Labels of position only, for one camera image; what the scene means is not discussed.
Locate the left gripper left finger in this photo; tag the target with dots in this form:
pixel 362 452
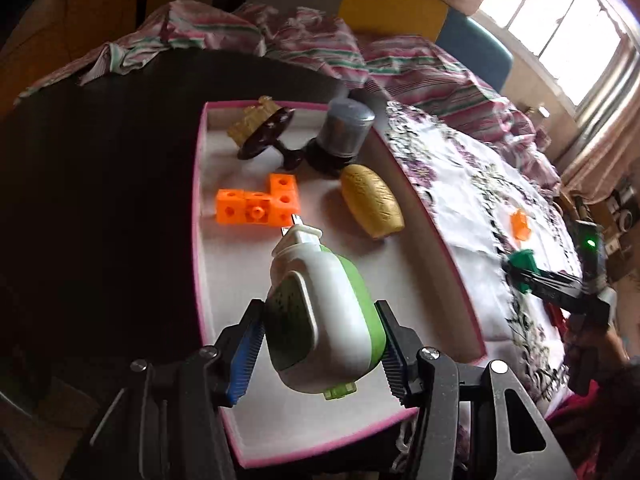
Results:
pixel 245 343

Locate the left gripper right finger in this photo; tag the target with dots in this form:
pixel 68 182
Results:
pixel 400 358

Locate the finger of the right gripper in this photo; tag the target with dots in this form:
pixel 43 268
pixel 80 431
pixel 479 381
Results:
pixel 560 289

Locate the green plastic spool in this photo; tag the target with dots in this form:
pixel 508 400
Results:
pixel 519 262

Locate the white green toy camera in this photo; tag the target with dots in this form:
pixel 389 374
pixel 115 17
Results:
pixel 322 327

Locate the yellow carved egg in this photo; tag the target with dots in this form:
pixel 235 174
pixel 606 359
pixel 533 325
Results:
pixel 371 202

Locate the orange plastic gear toy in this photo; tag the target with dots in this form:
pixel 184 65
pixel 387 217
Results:
pixel 519 225

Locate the white embroidered floral tablecloth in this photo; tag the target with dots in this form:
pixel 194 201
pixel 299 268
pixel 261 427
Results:
pixel 469 193

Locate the orange cube block toy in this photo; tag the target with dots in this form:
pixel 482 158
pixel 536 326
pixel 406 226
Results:
pixel 275 208

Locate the pink beige curtain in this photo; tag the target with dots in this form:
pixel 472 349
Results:
pixel 595 171

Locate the pink white storage tray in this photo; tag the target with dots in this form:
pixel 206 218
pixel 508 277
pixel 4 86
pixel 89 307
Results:
pixel 412 270

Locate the beige carved toy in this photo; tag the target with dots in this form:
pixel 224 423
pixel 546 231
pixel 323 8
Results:
pixel 253 117

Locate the blue cushion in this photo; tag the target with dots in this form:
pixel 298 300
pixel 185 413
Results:
pixel 476 48

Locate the striped pink green blanket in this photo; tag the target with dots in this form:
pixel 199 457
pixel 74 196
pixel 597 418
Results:
pixel 408 68

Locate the yellow cushion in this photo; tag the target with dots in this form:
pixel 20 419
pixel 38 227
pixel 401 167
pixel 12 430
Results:
pixel 384 18

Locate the window with frame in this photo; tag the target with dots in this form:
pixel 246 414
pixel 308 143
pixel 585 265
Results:
pixel 571 44

